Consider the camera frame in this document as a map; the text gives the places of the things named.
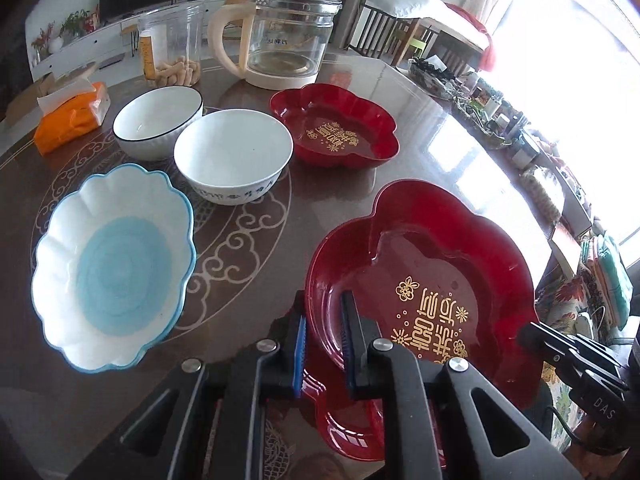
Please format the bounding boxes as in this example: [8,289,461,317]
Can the blue scalloped bowl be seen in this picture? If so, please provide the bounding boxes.
[31,162,197,373]

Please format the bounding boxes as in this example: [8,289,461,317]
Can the red flowers in white vase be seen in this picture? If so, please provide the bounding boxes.
[31,22,63,56]

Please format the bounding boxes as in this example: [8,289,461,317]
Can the basket of small clutter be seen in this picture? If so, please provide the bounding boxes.
[407,57,481,100]

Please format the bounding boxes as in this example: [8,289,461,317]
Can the dark wooden chair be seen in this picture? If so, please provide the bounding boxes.
[347,2,433,67]

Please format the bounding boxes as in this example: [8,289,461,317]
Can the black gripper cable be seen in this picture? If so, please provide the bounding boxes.
[545,405,608,453]

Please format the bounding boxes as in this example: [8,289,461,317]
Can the white bowl with black rim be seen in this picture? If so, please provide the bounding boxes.
[112,86,205,162]

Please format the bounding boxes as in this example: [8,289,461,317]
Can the red flower-shaped plate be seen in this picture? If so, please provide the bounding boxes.
[300,178,542,462]
[269,83,400,168]

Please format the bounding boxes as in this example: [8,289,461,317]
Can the white pillow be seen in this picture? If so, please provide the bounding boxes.
[355,0,451,22]

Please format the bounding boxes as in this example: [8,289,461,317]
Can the white television cabinet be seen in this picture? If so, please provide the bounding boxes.
[25,0,231,83]

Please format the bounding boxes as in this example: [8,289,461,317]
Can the orange tissue pack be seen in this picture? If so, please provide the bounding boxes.
[34,81,111,156]

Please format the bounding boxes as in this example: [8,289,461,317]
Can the cardboard box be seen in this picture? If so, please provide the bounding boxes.
[5,72,56,121]

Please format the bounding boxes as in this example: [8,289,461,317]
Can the floral patterned cloth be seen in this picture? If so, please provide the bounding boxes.
[534,270,601,453]

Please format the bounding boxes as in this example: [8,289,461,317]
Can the clear plastic snack jar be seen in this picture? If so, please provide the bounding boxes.
[137,1,207,90]

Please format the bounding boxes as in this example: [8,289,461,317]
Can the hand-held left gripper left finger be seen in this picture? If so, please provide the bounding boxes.
[67,290,308,480]

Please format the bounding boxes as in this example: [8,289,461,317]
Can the red cloth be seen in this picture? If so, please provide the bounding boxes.
[445,4,496,72]

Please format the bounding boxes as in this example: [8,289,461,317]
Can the white bowl with blue print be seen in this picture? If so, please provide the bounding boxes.
[173,108,294,206]

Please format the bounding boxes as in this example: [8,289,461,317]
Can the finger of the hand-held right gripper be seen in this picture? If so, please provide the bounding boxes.
[516,321,632,428]

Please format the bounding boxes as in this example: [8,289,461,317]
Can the glass kettle with cream handle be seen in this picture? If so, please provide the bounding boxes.
[207,0,343,92]

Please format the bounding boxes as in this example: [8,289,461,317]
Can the wooden bench with hairpin legs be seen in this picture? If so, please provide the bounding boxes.
[120,22,147,57]

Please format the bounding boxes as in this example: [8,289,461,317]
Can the leafy plant in pot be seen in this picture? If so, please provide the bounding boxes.
[60,9,91,41]

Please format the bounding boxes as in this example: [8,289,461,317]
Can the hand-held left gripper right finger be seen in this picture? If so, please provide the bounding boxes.
[340,290,583,480]

